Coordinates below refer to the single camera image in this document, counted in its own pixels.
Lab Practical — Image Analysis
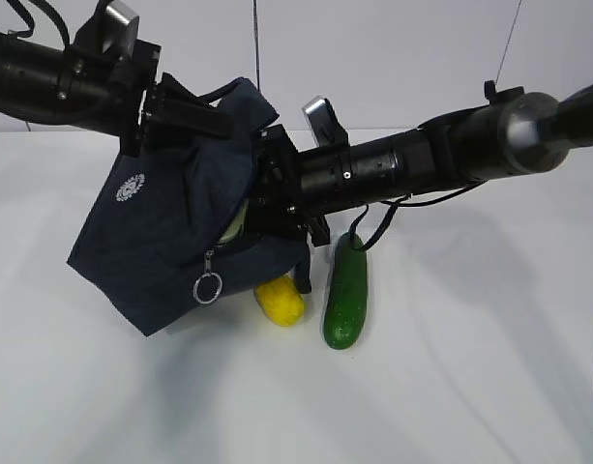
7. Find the dark arm cable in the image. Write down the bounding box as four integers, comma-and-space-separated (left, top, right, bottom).
348, 183, 476, 252
3, 0, 79, 49

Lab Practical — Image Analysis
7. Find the dark right arm cable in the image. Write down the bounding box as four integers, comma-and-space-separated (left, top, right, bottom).
348, 183, 476, 252

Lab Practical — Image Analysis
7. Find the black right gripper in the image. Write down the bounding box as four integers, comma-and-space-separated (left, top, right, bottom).
247, 125, 330, 247

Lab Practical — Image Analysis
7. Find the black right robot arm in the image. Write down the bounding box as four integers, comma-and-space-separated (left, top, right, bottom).
246, 81, 593, 246

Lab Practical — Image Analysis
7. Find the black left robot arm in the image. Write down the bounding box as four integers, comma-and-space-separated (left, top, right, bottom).
0, 32, 234, 157

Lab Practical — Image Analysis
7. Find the glass container green lid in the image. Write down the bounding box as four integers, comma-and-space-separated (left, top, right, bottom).
218, 200, 249, 247

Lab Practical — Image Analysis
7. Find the dark left arm cable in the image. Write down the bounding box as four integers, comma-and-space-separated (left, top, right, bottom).
3, 0, 79, 49

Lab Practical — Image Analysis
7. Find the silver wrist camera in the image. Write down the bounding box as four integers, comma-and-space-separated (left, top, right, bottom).
302, 96, 349, 148
74, 1, 139, 59

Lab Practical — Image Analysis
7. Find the silver zipper pull ring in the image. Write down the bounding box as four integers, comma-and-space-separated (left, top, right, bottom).
193, 248, 224, 305

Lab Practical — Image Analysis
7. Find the green cucumber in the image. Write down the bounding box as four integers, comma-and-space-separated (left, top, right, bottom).
322, 233, 369, 350

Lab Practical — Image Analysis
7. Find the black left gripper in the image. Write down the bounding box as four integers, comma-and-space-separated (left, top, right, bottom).
111, 40, 231, 158

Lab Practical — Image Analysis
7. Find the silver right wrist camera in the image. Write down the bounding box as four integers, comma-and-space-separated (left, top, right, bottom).
302, 96, 349, 148

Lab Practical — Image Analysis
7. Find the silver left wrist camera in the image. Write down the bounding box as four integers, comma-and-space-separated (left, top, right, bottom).
74, 1, 139, 59

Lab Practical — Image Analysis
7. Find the yellow lemon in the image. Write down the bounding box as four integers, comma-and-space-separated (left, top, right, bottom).
254, 275, 306, 327

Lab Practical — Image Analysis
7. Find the navy blue lunch bag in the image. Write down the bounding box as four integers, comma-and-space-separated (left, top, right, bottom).
68, 77, 311, 335

